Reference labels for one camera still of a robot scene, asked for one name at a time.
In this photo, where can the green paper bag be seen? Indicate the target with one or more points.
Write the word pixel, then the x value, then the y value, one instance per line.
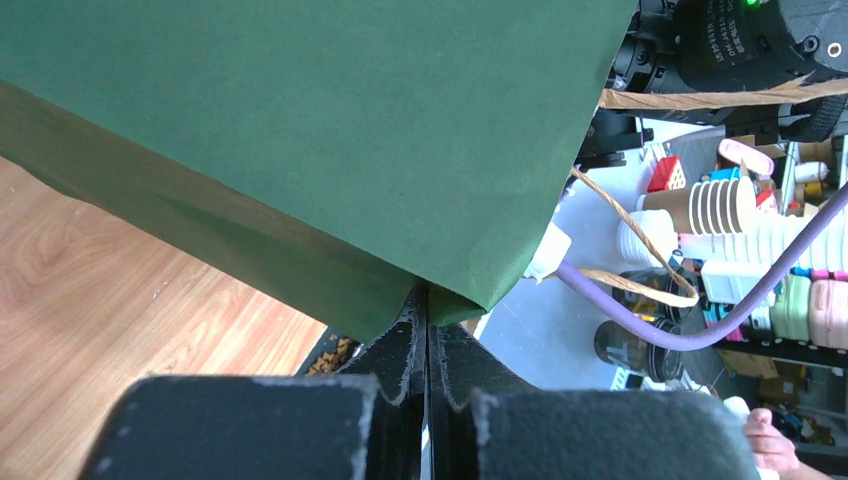
pixel 332 154

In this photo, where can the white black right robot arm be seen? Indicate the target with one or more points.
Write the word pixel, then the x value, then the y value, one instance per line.
pixel 697 47

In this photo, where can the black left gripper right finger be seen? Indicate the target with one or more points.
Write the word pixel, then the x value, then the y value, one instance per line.
pixel 488 423

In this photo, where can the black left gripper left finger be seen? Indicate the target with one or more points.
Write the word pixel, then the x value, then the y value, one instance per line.
pixel 362 422

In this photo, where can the bystander hand background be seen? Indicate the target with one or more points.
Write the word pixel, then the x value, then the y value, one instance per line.
pixel 771 449

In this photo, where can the stacked paper cups background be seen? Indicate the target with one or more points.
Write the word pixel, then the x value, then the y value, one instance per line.
pixel 712 220

